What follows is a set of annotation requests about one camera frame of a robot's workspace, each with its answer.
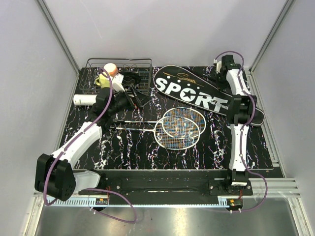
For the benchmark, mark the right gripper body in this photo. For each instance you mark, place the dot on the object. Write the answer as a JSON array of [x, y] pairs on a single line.
[[222, 82]]

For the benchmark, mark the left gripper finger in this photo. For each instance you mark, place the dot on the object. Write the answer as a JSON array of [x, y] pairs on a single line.
[[132, 98], [139, 99]]

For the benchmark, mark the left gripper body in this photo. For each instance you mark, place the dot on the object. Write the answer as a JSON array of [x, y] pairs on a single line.
[[122, 102]]

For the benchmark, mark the black racket bag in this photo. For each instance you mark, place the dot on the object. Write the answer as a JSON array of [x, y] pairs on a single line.
[[186, 87]]

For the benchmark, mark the badminton racket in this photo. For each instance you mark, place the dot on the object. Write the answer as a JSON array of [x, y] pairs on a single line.
[[192, 114], [173, 132]]

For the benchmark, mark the white shuttlecock tube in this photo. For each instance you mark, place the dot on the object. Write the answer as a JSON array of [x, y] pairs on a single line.
[[84, 99]]

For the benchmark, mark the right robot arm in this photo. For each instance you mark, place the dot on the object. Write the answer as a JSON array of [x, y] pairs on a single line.
[[240, 114]]

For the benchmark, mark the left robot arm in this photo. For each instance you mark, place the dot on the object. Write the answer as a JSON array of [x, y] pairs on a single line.
[[54, 174]]

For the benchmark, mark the black bowl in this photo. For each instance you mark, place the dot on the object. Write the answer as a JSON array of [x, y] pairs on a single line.
[[130, 79]]

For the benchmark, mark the yellow-green mug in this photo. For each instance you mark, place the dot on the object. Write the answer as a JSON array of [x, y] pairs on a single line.
[[103, 81]]

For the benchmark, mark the pink cup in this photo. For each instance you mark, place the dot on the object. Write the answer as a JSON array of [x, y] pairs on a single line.
[[111, 68]]

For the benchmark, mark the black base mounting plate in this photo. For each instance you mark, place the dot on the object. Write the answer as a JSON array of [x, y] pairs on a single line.
[[169, 187]]

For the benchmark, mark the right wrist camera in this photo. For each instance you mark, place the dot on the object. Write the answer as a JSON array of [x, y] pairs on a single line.
[[218, 65]]

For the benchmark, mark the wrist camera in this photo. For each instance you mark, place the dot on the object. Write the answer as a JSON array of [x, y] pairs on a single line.
[[117, 82], [218, 65]]

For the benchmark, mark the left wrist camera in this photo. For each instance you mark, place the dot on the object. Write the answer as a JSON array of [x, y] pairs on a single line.
[[117, 82]]

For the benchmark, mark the wire dish rack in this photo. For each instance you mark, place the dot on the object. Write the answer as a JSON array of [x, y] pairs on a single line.
[[88, 74]]

